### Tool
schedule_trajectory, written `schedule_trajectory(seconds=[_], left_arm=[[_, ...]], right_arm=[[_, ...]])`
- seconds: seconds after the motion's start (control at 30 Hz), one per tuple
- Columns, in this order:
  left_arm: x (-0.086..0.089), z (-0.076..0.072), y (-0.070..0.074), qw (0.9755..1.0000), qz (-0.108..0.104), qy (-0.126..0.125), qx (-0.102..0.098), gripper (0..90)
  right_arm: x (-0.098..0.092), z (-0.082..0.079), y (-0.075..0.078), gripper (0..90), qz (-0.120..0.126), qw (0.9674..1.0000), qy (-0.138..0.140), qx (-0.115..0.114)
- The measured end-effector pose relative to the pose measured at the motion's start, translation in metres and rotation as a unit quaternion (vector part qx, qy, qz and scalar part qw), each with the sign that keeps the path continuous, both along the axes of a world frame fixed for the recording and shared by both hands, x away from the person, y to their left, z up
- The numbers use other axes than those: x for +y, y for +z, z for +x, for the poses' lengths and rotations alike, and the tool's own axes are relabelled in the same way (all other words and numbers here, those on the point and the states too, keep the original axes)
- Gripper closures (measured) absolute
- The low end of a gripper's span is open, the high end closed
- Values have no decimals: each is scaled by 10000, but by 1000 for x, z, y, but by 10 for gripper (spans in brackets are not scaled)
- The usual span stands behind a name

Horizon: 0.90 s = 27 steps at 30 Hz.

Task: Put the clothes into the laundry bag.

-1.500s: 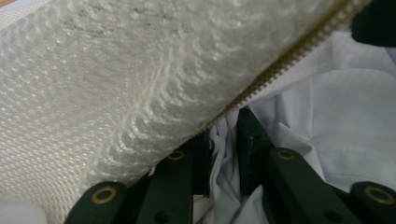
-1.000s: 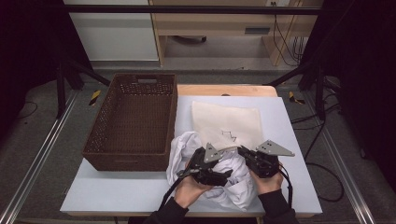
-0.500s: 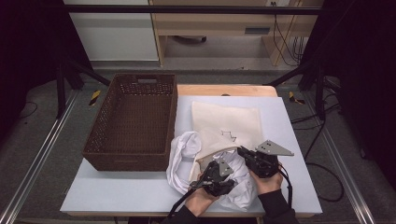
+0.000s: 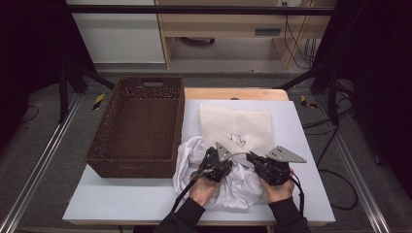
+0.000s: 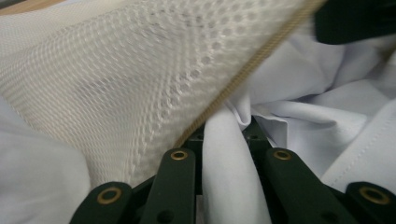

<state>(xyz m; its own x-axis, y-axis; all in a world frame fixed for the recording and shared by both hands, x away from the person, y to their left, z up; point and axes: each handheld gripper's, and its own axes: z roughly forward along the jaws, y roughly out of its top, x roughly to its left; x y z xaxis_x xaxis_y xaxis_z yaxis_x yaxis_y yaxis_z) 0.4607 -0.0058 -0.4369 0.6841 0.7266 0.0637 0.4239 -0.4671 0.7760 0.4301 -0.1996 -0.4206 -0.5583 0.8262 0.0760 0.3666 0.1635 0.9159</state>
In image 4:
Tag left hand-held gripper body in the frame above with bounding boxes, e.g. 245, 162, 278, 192
190, 141, 233, 183

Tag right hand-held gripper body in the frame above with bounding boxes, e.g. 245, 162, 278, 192
254, 145, 307, 186

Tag white garment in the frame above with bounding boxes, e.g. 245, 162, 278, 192
172, 135, 270, 210

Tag cream drawstring bag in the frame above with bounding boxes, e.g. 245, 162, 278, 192
198, 103, 273, 163

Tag brown wicker basket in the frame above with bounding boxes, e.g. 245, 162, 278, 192
85, 76, 186, 180

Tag person's right hand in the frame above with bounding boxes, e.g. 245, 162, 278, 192
258, 175, 296, 204

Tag person's left hand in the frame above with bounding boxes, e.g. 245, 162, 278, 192
189, 177, 222, 208

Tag black metal stand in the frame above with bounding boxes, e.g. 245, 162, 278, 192
275, 61, 341, 126
57, 59, 117, 124

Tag light wooden desk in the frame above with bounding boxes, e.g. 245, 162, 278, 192
154, 0, 335, 70

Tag dark curtain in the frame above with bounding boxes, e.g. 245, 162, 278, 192
0, 0, 98, 144
312, 0, 412, 198

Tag black horizontal bar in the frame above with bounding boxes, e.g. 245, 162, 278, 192
64, 4, 338, 17

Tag white cabinet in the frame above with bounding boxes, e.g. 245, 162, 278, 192
65, 0, 166, 64

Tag right hand-held gripper cable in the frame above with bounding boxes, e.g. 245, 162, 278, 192
290, 174, 306, 218

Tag hand-held gripper cable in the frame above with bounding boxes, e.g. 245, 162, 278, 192
290, 174, 306, 218
169, 177, 199, 216

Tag left hand-held gripper cable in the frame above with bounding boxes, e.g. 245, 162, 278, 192
169, 177, 199, 216

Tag metal floor rail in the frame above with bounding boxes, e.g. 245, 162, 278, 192
315, 94, 392, 233
0, 93, 83, 233

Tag hanging black cables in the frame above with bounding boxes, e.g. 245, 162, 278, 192
282, 1, 321, 70

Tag thin black floor cable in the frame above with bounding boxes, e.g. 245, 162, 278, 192
17, 105, 41, 125

